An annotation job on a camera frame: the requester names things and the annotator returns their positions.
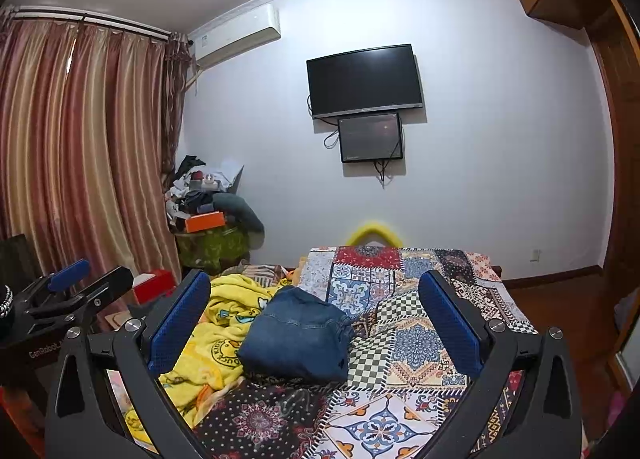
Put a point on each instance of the curtain rod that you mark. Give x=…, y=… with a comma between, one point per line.
x=90, y=21

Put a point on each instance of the black wall television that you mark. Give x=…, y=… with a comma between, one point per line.
x=365, y=81

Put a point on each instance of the striped pillow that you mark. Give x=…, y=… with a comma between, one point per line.
x=255, y=271

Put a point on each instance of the brown wooden door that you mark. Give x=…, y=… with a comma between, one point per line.
x=620, y=149

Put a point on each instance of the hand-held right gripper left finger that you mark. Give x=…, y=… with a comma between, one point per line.
x=182, y=319

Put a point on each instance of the orange box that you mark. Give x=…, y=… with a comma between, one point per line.
x=205, y=221

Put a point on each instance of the small black wall monitor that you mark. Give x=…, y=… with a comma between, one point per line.
x=371, y=138

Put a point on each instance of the blue denim jeans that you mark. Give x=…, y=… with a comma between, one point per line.
x=295, y=334

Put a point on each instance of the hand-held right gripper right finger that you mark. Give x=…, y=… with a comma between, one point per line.
x=450, y=324

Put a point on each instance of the green cloth covered table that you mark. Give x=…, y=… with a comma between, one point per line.
x=212, y=246

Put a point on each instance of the pile of clutter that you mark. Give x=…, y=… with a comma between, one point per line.
x=200, y=184

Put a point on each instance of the yellow curved bed rail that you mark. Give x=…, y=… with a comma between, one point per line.
x=375, y=231

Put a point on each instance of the yellow cartoon blanket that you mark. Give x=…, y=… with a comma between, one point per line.
x=220, y=319

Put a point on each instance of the dark chair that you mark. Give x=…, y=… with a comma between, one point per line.
x=20, y=259

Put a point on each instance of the white air conditioner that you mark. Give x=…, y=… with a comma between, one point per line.
x=235, y=36

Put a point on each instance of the dark teal pillow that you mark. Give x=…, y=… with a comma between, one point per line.
x=242, y=211

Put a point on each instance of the patchwork printed bedspread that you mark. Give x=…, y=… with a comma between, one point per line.
x=415, y=339

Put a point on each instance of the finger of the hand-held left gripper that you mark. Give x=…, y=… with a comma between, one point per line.
x=105, y=289
x=70, y=274

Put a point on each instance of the pink striped curtain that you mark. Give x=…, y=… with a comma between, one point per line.
x=85, y=154

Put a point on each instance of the red box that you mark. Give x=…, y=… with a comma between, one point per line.
x=156, y=285

